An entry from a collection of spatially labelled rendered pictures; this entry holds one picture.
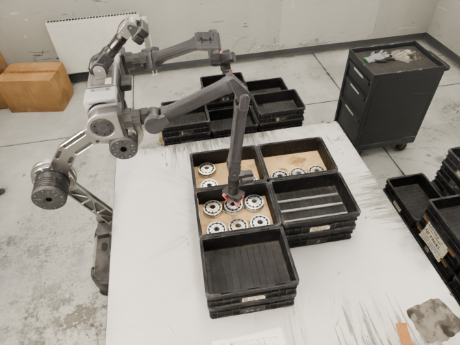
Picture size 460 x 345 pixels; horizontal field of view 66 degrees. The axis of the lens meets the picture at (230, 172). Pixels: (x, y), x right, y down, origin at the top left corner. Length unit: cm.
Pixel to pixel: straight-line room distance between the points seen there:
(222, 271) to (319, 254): 54
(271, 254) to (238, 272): 19
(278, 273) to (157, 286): 59
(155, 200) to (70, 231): 115
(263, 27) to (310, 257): 347
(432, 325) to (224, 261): 96
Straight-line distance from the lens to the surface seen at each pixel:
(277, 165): 214
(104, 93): 158
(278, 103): 326
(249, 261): 173
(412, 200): 295
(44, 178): 216
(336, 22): 518
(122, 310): 185
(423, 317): 192
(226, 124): 318
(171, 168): 235
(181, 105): 148
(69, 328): 273
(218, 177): 207
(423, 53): 351
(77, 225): 318
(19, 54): 501
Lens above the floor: 232
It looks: 45 degrees down
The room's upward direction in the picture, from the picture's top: 3 degrees counter-clockwise
